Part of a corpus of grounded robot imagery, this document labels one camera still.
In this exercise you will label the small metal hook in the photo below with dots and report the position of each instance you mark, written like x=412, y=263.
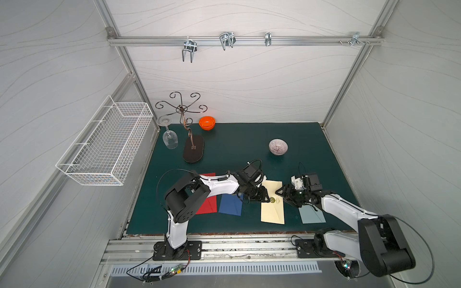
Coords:
x=268, y=39

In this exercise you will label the pink striped glass bowl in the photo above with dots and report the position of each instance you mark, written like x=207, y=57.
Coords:
x=278, y=147

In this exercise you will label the cream yellow envelope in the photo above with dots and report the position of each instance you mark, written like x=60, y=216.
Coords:
x=273, y=211

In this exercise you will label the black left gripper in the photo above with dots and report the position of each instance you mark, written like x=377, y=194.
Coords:
x=257, y=192

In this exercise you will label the white vented strip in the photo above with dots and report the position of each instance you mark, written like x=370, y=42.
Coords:
x=229, y=268

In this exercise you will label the white wire basket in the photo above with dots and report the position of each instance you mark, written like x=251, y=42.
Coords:
x=103, y=152

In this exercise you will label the light teal envelope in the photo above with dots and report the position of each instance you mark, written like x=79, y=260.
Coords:
x=311, y=215

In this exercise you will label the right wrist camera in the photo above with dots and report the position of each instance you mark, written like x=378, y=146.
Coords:
x=298, y=183

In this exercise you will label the metal double hook left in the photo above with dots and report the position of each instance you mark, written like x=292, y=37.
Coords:
x=190, y=48

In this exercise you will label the small green circuit board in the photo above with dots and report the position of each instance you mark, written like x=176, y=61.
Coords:
x=177, y=269

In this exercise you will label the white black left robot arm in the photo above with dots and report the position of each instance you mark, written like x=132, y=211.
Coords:
x=186, y=196

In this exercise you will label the copper wine glass stand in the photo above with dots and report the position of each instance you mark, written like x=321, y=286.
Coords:
x=194, y=145

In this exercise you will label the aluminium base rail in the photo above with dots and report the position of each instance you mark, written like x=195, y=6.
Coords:
x=215, y=248

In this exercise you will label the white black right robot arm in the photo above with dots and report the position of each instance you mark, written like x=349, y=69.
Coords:
x=379, y=243

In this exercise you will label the metal bracket hook right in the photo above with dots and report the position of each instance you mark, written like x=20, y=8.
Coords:
x=355, y=41

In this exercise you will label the metal double hook middle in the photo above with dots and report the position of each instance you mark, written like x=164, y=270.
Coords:
x=227, y=39

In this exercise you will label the clear wine glass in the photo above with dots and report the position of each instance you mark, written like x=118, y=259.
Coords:
x=170, y=138

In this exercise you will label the aluminium overhead rail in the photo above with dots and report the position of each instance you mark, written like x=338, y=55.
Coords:
x=250, y=41

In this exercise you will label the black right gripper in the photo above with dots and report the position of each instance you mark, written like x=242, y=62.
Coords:
x=292, y=192

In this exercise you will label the red envelope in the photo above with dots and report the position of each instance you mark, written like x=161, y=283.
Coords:
x=209, y=206

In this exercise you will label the orange bowl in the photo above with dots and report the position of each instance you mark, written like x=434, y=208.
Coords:
x=207, y=123

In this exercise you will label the blue envelope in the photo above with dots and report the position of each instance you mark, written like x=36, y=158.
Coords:
x=231, y=205

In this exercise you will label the metal double hook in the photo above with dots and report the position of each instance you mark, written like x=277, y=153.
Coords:
x=227, y=39
x=190, y=48

